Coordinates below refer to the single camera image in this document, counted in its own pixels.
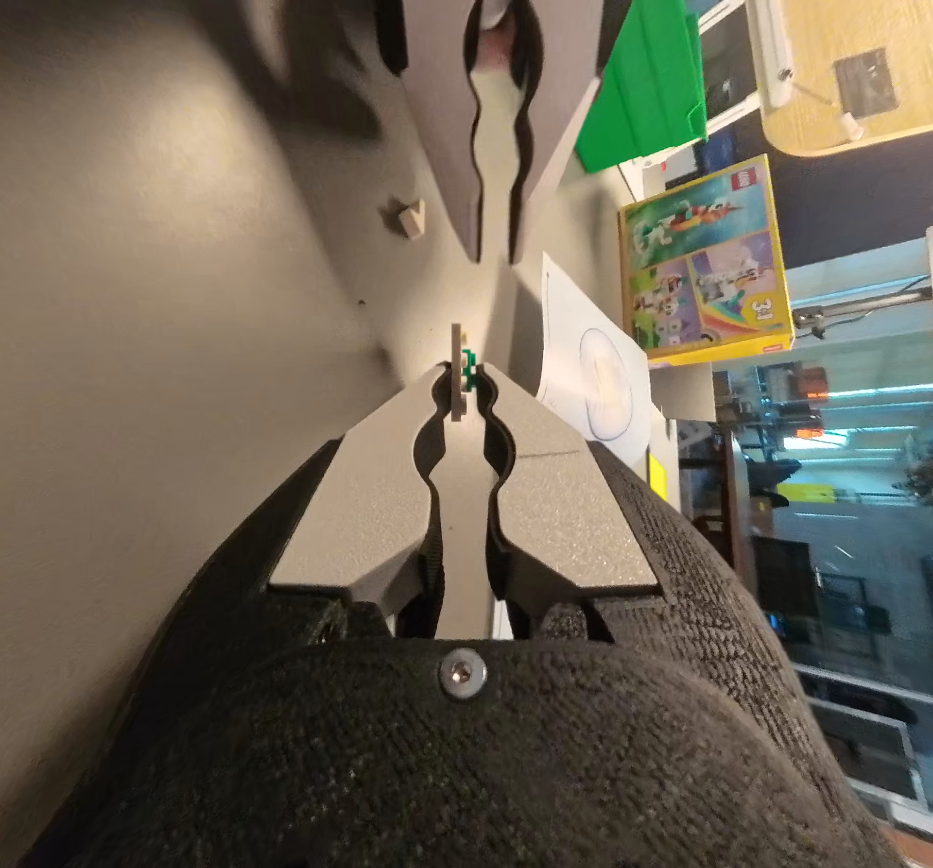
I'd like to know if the small beige lego piece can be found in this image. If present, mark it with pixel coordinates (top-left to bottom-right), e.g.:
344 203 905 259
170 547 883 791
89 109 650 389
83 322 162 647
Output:
379 198 427 241

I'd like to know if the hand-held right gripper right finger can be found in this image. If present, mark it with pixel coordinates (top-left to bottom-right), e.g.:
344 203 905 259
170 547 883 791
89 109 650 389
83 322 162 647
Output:
475 362 666 637

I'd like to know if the green plastic bin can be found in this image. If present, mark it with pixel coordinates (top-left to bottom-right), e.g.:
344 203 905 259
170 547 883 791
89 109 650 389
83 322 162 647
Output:
574 0 709 173

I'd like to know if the person's left hand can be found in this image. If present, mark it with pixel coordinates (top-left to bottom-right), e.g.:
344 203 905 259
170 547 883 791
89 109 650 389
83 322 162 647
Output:
481 12 520 73

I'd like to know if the grey lego base plate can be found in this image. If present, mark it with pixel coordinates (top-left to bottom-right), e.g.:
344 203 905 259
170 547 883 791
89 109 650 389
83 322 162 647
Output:
450 323 473 423

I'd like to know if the yellow lego set box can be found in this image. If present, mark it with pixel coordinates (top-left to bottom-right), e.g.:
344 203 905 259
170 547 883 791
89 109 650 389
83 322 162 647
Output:
618 154 795 366

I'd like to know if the lego instruction booklet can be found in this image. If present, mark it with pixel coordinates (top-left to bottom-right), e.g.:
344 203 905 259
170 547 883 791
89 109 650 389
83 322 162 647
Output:
536 250 653 443

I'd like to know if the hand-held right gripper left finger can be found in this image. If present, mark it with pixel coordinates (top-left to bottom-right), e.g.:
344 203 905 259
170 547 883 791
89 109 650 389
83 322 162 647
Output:
268 364 449 637

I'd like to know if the black box on wooden table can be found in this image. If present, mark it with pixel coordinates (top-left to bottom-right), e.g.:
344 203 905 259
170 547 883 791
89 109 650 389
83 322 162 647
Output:
833 47 898 120

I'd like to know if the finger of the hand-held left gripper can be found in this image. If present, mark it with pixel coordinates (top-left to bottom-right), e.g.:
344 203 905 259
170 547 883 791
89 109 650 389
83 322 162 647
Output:
508 0 622 266
397 0 485 264

